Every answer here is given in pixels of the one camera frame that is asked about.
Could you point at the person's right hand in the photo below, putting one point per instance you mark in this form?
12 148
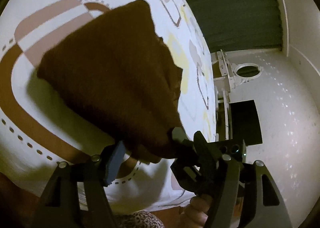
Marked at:
195 214

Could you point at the brown plaid sweater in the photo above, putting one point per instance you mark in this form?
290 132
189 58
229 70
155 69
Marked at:
119 75

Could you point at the black wall television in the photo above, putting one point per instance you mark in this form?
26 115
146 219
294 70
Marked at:
245 122

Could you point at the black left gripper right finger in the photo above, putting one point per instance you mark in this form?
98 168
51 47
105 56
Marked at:
263 205

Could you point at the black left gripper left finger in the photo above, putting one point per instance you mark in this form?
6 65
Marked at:
75 194

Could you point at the patterned white bed sheet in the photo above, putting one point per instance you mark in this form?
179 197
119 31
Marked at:
38 129

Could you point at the dark green curtain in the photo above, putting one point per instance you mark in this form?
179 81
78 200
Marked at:
234 25

